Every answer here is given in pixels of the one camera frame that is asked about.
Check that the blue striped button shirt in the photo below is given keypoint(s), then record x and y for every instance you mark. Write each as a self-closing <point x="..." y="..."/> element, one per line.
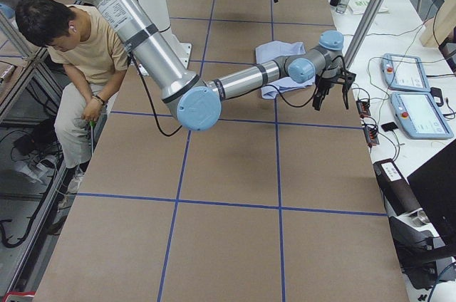
<point x="271" y="50"/>

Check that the upper teach pendant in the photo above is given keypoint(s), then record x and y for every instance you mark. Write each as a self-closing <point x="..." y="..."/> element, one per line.
<point x="405" y="73"/>

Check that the teach pendant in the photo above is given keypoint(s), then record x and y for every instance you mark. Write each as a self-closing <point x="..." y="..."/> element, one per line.
<point x="419" y="117"/>
<point x="405" y="73"/>

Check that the lower teach pendant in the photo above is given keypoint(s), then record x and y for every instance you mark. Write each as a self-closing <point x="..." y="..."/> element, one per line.
<point x="419" y="117"/>

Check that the black monitor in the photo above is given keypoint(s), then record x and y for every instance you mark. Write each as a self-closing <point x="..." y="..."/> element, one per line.
<point x="433" y="185"/>

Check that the seated person beige shirt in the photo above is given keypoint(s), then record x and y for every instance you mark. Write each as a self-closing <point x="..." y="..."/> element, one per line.
<point x="94" y="59"/>

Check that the aluminium frame post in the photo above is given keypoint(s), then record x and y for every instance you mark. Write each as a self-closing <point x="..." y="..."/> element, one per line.
<point x="361" y="31"/>

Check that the green handled grabber tool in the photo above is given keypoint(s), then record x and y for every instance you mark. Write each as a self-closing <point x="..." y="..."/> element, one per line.
<point x="91" y="129"/>

